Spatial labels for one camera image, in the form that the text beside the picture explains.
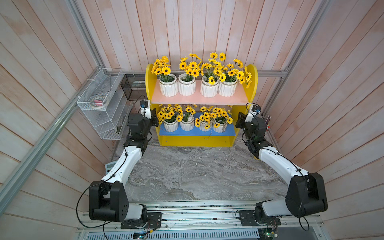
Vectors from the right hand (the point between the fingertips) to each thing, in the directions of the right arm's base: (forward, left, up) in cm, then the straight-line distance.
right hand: (241, 111), depth 83 cm
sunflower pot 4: (-2, +11, -4) cm, 12 cm away
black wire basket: (+15, +64, +7) cm, 66 cm away
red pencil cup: (+9, -24, -14) cm, 29 cm away
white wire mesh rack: (-10, +71, +2) cm, 71 cm away
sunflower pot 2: (-2, +31, -7) cm, 32 cm away
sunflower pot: (-2, +41, -2) cm, 41 cm away
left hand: (-3, +48, +3) cm, 48 cm away
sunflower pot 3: (-4, +20, -5) cm, 21 cm away
